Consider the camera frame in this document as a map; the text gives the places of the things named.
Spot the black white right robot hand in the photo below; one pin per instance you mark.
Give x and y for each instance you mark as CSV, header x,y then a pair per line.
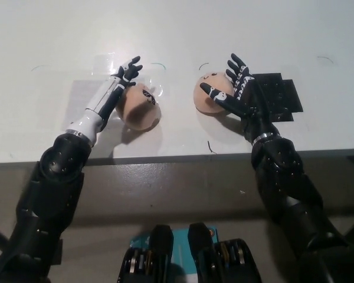
x,y
249,100

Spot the peach dumpling toy with sunglasses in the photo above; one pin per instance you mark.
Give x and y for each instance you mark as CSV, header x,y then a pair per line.
x,y
138,112

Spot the black teal robot torso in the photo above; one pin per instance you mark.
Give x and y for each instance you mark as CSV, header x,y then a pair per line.
x,y
191,259

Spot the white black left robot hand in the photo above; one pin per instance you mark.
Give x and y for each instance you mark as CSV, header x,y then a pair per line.
x,y
100,100

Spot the black tape patch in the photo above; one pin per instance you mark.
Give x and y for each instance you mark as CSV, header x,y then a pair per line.
x,y
283,94

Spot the peach dumpling toy smiling face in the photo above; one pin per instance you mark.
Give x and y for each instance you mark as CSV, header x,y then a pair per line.
x,y
208,103

